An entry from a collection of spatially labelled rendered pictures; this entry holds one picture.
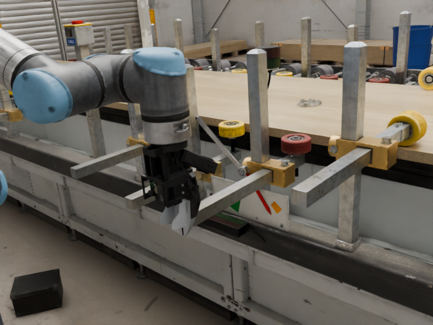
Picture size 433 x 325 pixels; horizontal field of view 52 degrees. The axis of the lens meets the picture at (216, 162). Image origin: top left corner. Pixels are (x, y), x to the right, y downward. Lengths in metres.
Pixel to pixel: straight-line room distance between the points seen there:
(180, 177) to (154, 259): 1.30
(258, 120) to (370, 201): 0.39
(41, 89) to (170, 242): 1.36
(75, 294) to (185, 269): 0.58
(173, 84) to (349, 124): 0.40
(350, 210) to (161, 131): 0.48
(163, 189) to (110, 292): 1.46
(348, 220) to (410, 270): 0.16
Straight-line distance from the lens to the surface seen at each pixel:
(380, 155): 0.97
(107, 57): 0.88
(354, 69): 0.96
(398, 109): 1.53
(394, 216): 1.27
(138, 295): 2.19
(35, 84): 0.77
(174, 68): 0.79
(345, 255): 1.09
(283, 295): 1.68
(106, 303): 2.19
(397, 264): 1.08
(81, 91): 0.79
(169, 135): 0.81
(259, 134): 1.12
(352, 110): 0.97
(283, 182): 1.11
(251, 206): 1.21
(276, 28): 10.08
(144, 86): 0.80
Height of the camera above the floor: 1.28
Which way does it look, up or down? 20 degrees down
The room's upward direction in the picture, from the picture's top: 4 degrees counter-clockwise
